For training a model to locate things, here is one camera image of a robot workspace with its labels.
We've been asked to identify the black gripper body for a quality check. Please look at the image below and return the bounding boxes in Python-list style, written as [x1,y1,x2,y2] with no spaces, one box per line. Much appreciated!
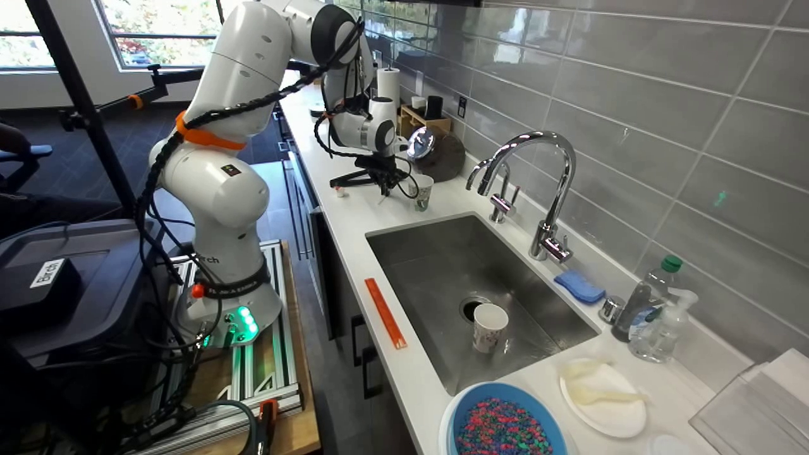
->
[366,146,410,179]

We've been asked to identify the white plate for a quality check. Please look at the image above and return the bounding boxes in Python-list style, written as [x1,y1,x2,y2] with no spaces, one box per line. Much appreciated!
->
[555,354,653,443]

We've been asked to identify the black tongs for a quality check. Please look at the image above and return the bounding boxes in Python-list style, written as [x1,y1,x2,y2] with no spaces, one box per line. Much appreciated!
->
[325,164,385,190]

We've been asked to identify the wooden utensil holder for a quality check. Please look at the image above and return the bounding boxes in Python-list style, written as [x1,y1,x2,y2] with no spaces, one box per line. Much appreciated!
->
[396,100,454,141]

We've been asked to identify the black pot with silver lid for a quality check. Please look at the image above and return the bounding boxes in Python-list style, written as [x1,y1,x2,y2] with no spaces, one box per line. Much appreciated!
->
[405,123,467,184]

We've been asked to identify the white paper towel roll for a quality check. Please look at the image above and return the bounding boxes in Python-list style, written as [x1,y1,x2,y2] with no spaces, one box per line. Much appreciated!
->
[373,62,405,107]

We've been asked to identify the stainless steel sink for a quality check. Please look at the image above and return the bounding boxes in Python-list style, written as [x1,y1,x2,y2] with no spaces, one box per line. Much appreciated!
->
[365,210,602,400]

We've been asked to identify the small chrome faucet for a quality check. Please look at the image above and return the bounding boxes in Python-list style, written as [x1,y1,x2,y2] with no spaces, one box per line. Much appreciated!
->
[464,157,520,224]

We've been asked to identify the orange wrapped plastic utensil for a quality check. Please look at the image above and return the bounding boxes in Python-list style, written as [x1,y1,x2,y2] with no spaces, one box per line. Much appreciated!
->
[362,275,410,354]

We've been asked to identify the tall chrome faucet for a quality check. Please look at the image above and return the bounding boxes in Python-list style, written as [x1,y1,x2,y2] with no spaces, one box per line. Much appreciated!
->
[476,126,582,266]

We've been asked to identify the white paper cup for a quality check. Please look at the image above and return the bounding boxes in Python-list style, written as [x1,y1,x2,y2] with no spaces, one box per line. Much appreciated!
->
[467,300,513,356]

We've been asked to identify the blue sponge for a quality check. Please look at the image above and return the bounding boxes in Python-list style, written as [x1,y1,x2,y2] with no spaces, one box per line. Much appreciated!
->
[550,269,609,309]

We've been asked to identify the blue bowl with white rim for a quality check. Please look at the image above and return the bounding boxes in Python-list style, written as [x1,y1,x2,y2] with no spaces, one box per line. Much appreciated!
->
[437,378,573,455]

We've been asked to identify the multicoloured gravel beads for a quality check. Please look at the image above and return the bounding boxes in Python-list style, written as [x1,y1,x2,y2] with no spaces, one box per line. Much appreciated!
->
[454,397,558,455]

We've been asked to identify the green capped bottle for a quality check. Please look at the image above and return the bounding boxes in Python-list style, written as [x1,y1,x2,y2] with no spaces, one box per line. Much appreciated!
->
[609,253,684,343]

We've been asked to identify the dark plastic storage bin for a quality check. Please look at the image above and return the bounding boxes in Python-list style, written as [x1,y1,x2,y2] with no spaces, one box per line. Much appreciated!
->
[0,215,171,455]

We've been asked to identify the clear plastic bottle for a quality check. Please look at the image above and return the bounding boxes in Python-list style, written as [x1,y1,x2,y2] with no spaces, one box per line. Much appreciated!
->
[628,286,700,366]

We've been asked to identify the black box with label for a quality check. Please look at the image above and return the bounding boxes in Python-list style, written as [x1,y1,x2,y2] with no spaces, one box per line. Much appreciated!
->
[0,253,87,335]

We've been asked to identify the black office chair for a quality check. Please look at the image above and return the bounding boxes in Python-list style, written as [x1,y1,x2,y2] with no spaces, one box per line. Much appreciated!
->
[0,122,55,199]

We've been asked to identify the clear plastic container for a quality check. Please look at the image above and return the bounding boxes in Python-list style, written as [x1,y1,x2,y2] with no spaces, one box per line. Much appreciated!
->
[687,347,809,455]

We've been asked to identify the black cabinet handle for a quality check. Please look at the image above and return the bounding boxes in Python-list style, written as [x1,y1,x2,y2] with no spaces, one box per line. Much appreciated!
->
[358,343,385,400]
[347,313,372,371]

